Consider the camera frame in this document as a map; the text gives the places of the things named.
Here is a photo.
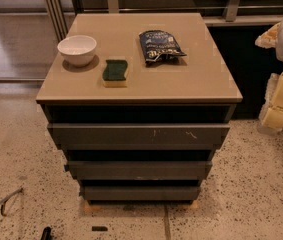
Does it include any grey drawer cabinet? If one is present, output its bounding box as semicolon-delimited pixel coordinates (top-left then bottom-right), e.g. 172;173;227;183
36;13;242;190

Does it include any green yellow sponge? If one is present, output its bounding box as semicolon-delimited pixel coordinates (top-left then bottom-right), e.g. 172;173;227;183
102;59;129;88

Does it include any grey drawer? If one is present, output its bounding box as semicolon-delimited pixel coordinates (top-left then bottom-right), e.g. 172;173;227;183
48;123;230;150
80;186;200;201
65;161;212;180

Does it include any white ceramic bowl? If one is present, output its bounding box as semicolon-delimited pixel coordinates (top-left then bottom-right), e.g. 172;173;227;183
57;35;97;67

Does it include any metal rod on floor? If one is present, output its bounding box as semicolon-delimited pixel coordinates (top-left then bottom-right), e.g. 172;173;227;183
0;187;23;216

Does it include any small black floor object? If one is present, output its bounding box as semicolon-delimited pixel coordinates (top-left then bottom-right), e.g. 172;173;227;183
92;226;108;232

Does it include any dark blue snack bag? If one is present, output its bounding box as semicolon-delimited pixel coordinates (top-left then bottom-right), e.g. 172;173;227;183
139;30;186;64

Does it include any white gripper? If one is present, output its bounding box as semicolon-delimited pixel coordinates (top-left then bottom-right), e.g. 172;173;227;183
255;23;283;130

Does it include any black object bottom edge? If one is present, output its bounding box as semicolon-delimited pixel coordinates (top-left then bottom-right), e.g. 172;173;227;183
41;227;51;240

